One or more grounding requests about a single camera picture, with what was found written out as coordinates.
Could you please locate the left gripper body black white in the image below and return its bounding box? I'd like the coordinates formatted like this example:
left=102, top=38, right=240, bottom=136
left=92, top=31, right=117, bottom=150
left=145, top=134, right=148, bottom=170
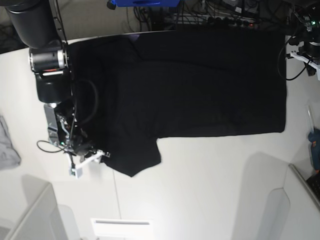
left=286, top=41, right=320, bottom=80

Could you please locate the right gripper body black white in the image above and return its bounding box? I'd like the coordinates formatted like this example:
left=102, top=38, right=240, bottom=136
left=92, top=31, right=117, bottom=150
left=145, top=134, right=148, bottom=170
left=62, top=141, right=110, bottom=170

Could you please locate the black T-shirt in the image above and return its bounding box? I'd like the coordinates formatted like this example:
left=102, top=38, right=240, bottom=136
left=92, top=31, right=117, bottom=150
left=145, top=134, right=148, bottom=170
left=69, top=29, right=287, bottom=177

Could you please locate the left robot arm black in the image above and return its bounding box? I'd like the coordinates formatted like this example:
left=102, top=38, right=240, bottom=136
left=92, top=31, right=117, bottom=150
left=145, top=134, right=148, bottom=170
left=277, top=0, right=320, bottom=81

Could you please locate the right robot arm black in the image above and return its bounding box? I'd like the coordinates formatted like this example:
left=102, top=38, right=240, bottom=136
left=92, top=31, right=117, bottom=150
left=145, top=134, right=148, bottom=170
left=0, top=0, right=110, bottom=178

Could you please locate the clear glue stick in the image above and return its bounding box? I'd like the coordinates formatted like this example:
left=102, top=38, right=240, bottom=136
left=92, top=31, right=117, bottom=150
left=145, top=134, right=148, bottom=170
left=306, top=104, right=314, bottom=133

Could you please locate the grey cloth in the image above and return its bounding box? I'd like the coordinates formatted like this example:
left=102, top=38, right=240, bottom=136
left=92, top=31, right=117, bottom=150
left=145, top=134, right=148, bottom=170
left=0, top=115, right=21, bottom=171

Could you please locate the blue glue gun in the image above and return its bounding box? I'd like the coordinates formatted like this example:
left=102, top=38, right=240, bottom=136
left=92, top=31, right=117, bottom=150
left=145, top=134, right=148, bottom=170
left=308, top=128, right=320, bottom=173

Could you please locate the black power strip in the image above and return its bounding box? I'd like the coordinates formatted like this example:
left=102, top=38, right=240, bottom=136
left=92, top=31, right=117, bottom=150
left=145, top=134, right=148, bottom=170
left=174, top=13, right=261, bottom=28

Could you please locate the blue box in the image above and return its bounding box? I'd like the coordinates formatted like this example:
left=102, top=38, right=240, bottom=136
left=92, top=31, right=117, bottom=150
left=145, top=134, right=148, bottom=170
left=106, top=0, right=180, bottom=10

